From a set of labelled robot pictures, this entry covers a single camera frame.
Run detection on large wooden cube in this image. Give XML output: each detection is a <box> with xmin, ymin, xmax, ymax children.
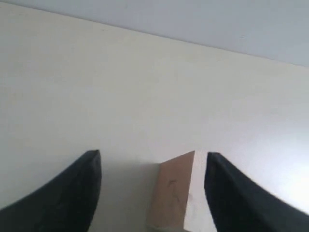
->
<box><xmin>146</xmin><ymin>150</ymin><xmax>216</xmax><ymax>232</ymax></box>

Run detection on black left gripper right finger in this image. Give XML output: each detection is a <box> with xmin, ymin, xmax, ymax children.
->
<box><xmin>204</xmin><ymin>152</ymin><xmax>309</xmax><ymax>232</ymax></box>

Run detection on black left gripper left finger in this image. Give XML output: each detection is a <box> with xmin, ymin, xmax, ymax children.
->
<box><xmin>0</xmin><ymin>150</ymin><xmax>101</xmax><ymax>232</ymax></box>

